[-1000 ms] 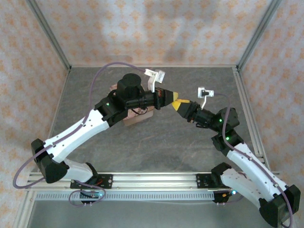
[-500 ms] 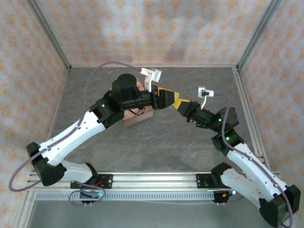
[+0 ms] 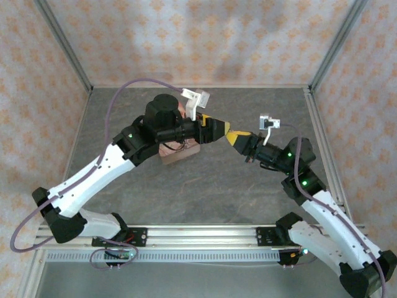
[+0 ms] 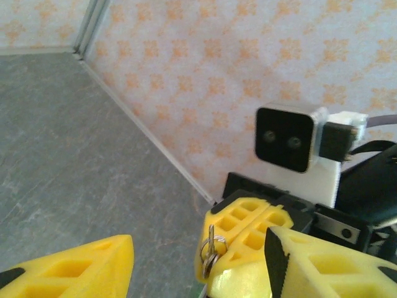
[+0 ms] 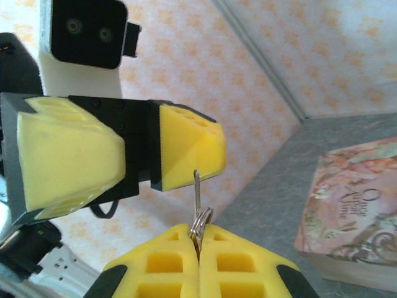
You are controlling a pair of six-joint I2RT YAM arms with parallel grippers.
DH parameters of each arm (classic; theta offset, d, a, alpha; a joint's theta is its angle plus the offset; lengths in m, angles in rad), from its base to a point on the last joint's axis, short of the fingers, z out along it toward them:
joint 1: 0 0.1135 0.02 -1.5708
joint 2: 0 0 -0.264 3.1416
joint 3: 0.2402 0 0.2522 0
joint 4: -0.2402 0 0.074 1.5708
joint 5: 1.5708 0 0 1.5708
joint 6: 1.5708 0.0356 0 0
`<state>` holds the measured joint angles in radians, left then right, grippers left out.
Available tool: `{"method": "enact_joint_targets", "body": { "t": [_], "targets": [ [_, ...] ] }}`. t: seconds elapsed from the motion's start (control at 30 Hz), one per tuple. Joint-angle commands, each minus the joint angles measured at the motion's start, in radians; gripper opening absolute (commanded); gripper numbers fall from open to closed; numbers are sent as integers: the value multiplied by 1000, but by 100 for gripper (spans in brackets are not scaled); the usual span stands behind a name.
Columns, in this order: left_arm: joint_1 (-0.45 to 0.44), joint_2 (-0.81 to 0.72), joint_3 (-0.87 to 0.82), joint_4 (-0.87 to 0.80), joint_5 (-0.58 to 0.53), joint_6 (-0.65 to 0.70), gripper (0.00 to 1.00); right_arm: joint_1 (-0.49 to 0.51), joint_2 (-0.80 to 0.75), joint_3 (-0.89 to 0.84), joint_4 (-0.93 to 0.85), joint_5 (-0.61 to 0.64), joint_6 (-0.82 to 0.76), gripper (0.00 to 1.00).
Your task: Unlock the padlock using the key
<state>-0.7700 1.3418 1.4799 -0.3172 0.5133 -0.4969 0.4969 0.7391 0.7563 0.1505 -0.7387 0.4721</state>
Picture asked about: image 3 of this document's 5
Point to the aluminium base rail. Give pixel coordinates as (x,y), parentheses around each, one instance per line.
(201,237)

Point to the black right base electronics bracket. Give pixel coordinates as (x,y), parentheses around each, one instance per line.
(290,257)

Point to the aluminium frame post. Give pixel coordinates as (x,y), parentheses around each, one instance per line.
(336,43)
(66,49)

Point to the black left base electronics bracket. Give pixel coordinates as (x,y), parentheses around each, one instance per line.
(119,256)

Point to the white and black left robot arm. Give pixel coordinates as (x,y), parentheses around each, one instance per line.
(93,177)

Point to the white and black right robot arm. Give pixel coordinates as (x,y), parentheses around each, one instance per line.
(310,236)

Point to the black base electronics bracket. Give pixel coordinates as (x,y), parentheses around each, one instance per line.
(119,256)
(290,257)

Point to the aluminium frame crossbar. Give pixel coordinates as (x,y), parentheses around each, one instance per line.
(242,86)

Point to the aluminium table side rail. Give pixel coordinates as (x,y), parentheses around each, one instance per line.
(322,133)

